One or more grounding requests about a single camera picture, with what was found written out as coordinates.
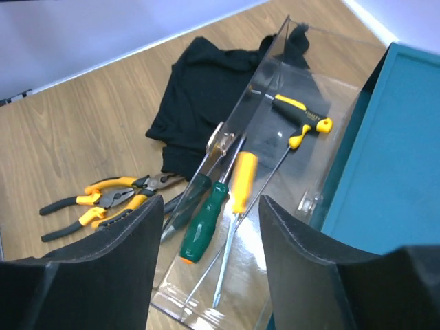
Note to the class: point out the green handled screwdriver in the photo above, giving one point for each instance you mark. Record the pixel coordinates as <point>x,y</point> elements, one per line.
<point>202,228</point>

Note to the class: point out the clear drawer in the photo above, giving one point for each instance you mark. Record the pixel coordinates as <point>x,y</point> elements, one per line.
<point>227,288</point>

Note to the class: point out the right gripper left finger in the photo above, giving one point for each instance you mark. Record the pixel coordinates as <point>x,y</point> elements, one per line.
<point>103,281</point>

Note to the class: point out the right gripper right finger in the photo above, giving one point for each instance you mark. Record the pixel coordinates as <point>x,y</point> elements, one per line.
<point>317,282</point>

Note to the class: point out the slim orange screwdriver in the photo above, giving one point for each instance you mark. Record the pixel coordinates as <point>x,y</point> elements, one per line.
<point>242,183</point>

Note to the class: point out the needle nose pliers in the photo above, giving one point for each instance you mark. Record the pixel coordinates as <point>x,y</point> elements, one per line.
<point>137,184</point>

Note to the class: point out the combination pliers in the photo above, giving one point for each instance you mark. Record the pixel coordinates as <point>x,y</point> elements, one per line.
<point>96,215</point>

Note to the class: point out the teal drawer cabinet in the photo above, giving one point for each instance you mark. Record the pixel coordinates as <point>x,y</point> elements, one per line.
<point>382,191</point>

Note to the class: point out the T-handle hex key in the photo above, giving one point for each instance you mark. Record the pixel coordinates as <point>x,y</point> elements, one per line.
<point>306,120</point>

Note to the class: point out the black cloth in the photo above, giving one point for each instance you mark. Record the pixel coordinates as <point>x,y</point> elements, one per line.
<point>205,84</point>

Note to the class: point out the aluminium frame rail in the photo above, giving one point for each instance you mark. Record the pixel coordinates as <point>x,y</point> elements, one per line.
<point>6,101</point>

